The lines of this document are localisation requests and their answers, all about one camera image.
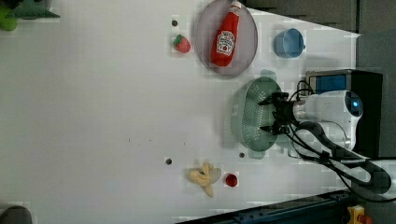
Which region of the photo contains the yellow plush banana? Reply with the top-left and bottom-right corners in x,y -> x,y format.
187,162 -> 221,198

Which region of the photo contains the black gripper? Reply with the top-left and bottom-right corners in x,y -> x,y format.
259,92 -> 296,134

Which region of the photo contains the black cylinder cup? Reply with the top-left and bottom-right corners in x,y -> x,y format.
0,206 -> 33,224

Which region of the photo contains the black toaster oven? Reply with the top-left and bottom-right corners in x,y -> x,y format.
305,69 -> 383,159

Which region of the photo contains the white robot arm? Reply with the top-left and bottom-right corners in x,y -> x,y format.
260,91 -> 395,196

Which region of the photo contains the green toy vegetable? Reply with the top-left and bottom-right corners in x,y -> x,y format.
0,0 -> 60,32

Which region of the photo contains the grey round plate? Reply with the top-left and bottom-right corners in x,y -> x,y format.
194,0 -> 258,76

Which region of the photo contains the red plush ketchup bottle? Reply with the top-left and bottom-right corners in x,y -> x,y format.
210,0 -> 242,67

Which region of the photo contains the green plastic strainer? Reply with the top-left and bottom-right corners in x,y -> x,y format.
231,70 -> 280,160

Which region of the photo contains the red plush strawberry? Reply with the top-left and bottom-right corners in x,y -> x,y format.
173,35 -> 191,53

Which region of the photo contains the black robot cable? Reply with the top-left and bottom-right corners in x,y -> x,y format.
288,79 -> 396,203

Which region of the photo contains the red tomato toy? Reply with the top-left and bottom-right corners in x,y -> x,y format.
225,174 -> 238,188

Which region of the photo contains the blue plastic bowl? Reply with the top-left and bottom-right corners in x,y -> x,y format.
274,28 -> 305,59

